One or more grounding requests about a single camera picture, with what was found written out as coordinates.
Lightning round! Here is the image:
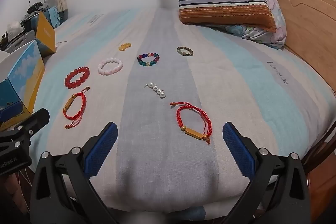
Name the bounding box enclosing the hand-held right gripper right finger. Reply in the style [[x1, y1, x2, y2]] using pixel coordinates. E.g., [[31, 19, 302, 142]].
[[223, 122, 311, 224]]

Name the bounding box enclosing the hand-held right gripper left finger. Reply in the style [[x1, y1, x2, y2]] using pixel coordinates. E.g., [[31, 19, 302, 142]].
[[30, 122, 118, 224]]

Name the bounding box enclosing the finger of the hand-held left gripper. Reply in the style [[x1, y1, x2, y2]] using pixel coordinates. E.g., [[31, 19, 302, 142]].
[[0, 108, 50, 159]]

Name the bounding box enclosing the red cord bracelet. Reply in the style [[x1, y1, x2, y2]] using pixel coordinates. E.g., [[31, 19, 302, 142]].
[[170, 102, 214, 145], [63, 86, 90, 129]]

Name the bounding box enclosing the white cardboard box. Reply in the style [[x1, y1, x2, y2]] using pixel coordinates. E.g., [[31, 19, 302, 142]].
[[0, 11, 57, 125]]

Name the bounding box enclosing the red bead bracelet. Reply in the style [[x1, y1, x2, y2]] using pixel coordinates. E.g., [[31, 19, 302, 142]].
[[64, 66, 90, 89]]

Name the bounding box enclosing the pink bead bracelet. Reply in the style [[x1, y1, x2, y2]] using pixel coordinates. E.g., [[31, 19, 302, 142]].
[[98, 56, 123, 76]]

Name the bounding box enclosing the white pearl strand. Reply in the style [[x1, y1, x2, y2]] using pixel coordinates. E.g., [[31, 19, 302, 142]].
[[143, 82, 167, 99]]

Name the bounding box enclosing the wooden bead bracelet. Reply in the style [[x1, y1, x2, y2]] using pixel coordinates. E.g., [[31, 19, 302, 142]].
[[176, 46, 196, 57]]

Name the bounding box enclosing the grey suitcase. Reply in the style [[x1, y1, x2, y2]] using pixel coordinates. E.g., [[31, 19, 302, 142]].
[[0, 29, 36, 54]]

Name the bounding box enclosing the teal suitcase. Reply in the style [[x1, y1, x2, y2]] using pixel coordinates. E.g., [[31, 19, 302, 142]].
[[44, 7, 60, 29]]

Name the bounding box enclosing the clutter pile on suitcases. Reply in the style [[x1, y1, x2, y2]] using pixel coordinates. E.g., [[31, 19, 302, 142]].
[[0, 2, 50, 43]]

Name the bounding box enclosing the floral pillow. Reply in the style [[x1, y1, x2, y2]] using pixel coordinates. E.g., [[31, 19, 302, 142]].
[[223, 0, 286, 50]]

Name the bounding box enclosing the wooden headboard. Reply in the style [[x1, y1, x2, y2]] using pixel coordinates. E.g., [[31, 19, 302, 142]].
[[276, 0, 336, 94]]

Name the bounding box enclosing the striped red pillow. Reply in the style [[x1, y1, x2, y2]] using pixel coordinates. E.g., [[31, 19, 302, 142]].
[[177, 0, 277, 33]]

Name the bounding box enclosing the wooden bed frame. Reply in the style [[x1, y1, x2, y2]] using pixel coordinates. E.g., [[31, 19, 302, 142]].
[[299, 119, 336, 224]]

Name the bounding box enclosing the multicolour glass bead bracelet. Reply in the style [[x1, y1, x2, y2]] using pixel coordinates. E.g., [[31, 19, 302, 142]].
[[137, 52, 160, 67]]

